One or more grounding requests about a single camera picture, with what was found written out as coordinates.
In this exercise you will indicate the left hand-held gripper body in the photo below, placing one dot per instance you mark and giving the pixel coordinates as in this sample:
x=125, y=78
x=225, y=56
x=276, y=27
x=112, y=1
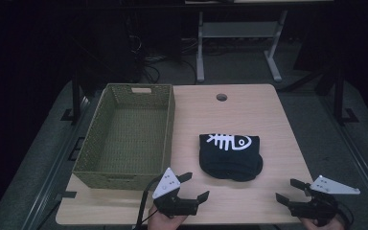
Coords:
x=166, y=183

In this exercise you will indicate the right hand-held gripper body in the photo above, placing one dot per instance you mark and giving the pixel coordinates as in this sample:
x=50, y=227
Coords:
x=327, y=188

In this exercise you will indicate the black cloth with fishbone print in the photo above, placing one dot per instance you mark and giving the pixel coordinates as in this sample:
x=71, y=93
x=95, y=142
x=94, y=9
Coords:
x=226, y=159

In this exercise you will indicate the green woven basket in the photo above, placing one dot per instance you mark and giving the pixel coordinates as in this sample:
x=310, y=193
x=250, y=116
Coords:
x=131, y=137

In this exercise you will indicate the person's right hand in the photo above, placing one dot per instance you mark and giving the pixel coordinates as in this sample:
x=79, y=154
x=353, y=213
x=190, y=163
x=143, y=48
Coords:
x=324, y=225

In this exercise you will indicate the person's left hand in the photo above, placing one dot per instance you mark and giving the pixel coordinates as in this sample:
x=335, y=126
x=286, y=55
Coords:
x=163, y=223

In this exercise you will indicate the black metal stand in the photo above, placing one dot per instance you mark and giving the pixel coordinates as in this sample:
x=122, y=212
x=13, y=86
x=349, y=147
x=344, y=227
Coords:
x=76, y=96
x=339, y=96

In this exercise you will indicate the black tape strip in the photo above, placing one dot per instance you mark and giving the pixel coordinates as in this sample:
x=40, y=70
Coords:
x=66, y=194

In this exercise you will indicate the metal floor rail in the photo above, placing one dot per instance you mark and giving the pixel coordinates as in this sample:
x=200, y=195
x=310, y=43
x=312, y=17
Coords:
x=54, y=166
x=361, y=153

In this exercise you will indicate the grey metal desk frame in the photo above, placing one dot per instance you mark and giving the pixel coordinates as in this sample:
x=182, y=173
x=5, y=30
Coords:
x=239, y=29

